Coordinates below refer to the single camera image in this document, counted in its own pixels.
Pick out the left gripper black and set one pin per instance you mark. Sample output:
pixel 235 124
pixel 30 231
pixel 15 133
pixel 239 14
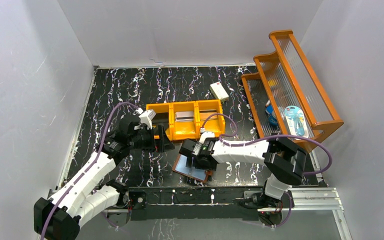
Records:
pixel 159 139

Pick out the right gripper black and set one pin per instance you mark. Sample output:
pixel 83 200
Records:
pixel 211 166

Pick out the brown leather card holder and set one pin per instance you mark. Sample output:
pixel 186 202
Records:
pixel 182 167

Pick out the black credit card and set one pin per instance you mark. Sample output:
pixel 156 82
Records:
pixel 161 117

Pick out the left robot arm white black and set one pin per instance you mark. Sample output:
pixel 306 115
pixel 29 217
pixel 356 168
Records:
pixel 62 215

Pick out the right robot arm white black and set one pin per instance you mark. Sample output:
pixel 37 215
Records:
pixel 281 156

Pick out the silver card in middle bin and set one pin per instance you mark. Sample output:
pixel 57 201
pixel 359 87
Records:
pixel 184 116

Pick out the card in right bin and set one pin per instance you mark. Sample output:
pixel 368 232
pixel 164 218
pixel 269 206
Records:
pixel 204 114

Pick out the left orange bin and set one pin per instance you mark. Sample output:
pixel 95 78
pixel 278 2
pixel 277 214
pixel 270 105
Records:
pixel 164 107

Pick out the orange bin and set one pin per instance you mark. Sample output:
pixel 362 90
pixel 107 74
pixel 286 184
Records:
pixel 215 123
pixel 164 107
pixel 182 131

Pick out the middle orange bin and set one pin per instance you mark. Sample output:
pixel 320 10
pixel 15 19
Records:
pixel 182 131

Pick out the right orange bin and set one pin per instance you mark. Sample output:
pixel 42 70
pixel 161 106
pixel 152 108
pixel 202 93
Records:
pixel 215 123

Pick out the white small box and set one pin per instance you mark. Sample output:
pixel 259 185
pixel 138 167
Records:
pixel 219 92

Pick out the blue packaged item on shelf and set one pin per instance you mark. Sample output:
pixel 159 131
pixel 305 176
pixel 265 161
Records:
pixel 296 121

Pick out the orange wooden shelf rack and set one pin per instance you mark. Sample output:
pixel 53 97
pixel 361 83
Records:
pixel 284 78

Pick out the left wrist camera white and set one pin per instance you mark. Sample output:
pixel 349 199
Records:
pixel 146 118

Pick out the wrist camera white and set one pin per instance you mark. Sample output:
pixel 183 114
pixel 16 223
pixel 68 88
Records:
pixel 204 134
pixel 146 118

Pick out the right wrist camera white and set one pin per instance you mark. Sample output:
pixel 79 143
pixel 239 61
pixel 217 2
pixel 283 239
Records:
pixel 204 134

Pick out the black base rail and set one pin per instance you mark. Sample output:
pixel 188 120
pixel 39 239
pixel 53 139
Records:
pixel 237 202

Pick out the aluminium frame rail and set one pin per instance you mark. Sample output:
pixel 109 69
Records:
pixel 311 198

